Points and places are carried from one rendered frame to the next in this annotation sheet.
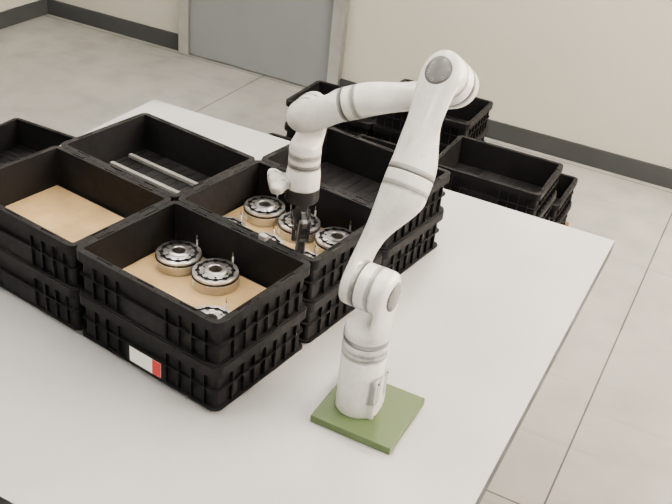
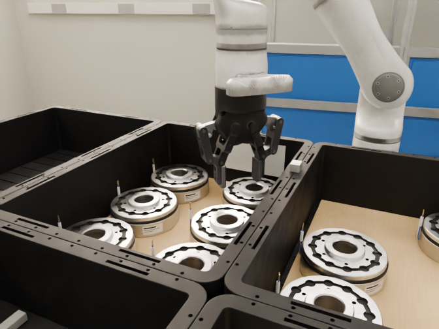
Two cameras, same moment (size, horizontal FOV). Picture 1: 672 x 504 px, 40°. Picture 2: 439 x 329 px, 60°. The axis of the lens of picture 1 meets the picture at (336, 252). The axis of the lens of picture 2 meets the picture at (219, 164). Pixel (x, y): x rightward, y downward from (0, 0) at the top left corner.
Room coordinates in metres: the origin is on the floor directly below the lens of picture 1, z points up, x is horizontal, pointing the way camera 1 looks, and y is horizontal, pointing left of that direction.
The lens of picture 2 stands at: (1.87, 0.62, 1.14)
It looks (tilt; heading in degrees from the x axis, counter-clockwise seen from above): 23 degrees down; 262
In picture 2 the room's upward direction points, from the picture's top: straight up
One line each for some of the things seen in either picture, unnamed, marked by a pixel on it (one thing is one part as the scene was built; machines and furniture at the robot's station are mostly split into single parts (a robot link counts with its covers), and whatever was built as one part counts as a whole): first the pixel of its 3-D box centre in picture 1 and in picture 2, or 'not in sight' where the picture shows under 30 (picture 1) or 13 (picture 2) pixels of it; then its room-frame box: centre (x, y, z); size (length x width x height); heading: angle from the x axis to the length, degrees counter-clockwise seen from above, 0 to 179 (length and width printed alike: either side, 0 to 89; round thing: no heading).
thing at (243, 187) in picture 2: not in sight; (254, 188); (1.74, 0.08, 0.86); 0.05 x 0.05 x 0.01
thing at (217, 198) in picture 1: (282, 229); (181, 207); (1.86, 0.13, 0.87); 0.40 x 0.30 x 0.11; 58
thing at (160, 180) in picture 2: (336, 238); (179, 175); (1.86, 0.00, 0.86); 0.10 x 0.10 x 0.01
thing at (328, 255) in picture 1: (283, 210); (179, 175); (1.86, 0.13, 0.92); 0.40 x 0.30 x 0.02; 58
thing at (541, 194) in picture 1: (486, 219); not in sight; (2.94, -0.53, 0.37); 0.40 x 0.30 x 0.45; 66
